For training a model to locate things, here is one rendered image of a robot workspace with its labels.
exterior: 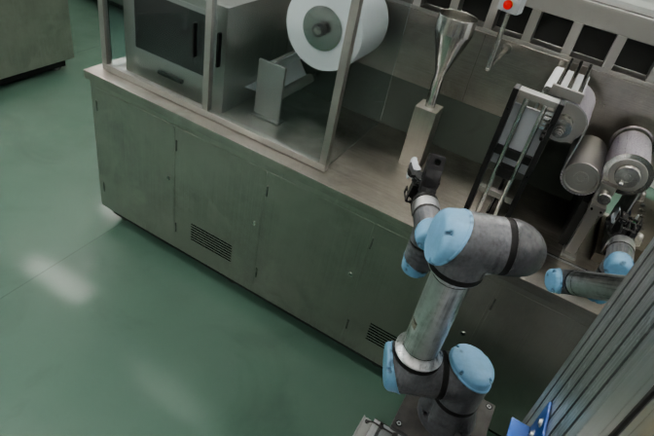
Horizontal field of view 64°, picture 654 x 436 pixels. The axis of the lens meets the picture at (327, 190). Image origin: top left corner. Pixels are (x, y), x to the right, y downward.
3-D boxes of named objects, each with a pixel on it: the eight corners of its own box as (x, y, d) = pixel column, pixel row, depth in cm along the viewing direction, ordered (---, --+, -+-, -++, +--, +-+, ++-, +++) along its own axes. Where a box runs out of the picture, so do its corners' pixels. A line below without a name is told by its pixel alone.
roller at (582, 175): (556, 185, 186) (570, 157, 179) (565, 157, 205) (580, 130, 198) (590, 199, 182) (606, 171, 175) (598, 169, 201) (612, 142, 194)
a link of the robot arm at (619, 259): (597, 276, 157) (610, 255, 152) (599, 256, 165) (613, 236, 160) (624, 288, 154) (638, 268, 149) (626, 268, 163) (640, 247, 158)
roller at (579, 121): (533, 132, 182) (551, 95, 174) (546, 109, 201) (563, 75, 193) (574, 148, 178) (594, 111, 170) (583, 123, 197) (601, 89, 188)
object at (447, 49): (389, 163, 220) (428, 29, 187) (402, 150, 231) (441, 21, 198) (420, 176, 216) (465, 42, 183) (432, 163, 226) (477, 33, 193)
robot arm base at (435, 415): (464, 454, 131) (477, 433, 125) (409, 421, 135) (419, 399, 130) (480, 408, 142) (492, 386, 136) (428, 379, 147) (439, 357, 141)
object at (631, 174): (645, 180, 168) (623, 192, 173) (646, 178, 170) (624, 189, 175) (631, 163, 168) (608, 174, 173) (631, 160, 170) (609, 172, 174)
